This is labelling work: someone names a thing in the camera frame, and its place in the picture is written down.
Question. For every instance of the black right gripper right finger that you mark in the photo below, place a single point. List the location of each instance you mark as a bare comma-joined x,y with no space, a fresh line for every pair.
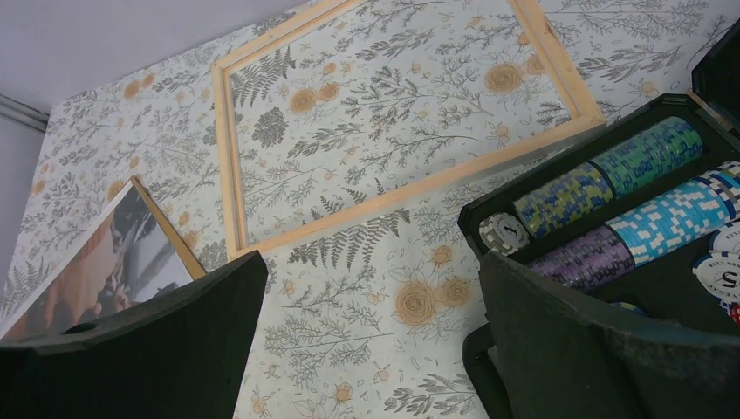
548,351

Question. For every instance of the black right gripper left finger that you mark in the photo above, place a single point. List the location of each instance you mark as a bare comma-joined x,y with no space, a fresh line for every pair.
180,355

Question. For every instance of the printed photo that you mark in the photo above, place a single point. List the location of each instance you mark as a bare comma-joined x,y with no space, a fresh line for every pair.
124,259

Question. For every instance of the light wooden picture frame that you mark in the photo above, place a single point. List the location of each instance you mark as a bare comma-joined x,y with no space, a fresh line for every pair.
580,103

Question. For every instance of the purple poker chip stack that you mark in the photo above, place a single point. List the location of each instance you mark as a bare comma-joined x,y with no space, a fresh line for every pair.
586,262

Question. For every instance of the white grey poker chip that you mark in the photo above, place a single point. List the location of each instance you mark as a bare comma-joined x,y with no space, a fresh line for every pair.
503,233

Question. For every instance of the black poker chip case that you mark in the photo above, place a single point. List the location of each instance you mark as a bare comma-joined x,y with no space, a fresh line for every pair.
697,285

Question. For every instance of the blue green poker chip stack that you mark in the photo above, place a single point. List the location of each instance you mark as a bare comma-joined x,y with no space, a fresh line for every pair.
563,200

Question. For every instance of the light blue poker chip stack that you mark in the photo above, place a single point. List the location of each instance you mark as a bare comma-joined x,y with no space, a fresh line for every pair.
681,215

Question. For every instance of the floral patterned table mat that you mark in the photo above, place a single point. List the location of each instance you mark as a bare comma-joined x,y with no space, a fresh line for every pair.
367,322

